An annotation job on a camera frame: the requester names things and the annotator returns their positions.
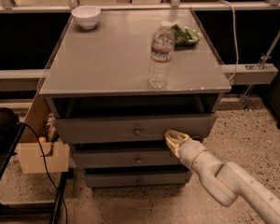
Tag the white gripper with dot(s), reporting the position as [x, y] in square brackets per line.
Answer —
[189, 152]

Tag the grey top drawer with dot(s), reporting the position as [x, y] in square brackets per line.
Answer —
[133, 118]

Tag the grey drawer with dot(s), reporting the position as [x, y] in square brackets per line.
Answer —
[133, 118]
[137, 176]
[123, 154]

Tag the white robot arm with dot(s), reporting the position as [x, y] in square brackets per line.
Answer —
[224, 181]

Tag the grey bottom drawer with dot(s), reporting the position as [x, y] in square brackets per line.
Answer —
[137, 176]

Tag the grey middle drawer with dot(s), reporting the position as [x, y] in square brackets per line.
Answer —
[123, 154]

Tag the grey drawer cabinet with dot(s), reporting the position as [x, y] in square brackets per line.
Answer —
[113, 60]

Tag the clear plastic water bottle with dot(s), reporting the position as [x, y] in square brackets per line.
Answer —
[161, 50]

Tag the green chip bag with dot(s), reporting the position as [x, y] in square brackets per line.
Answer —
[185, 37]

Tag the diagonal metal strut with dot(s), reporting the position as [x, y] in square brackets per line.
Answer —
[262, 68]

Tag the cardboard box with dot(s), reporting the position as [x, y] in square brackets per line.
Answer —
[36, 157]

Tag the toys in box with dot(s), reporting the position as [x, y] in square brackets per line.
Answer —
[50, 133]

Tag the white bowl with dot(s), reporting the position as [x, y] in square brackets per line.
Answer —
[86, 16]

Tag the black chair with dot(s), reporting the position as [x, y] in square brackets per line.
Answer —
[11, 130]

